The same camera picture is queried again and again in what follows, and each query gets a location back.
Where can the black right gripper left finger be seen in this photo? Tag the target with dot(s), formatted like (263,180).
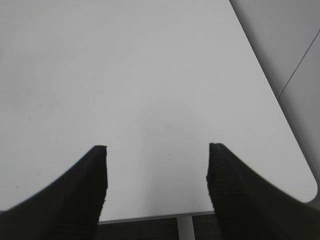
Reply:
(67,209)

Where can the white table leg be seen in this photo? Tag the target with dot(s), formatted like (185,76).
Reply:
(185,228)

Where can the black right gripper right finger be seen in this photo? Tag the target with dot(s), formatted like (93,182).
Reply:
(248,207)

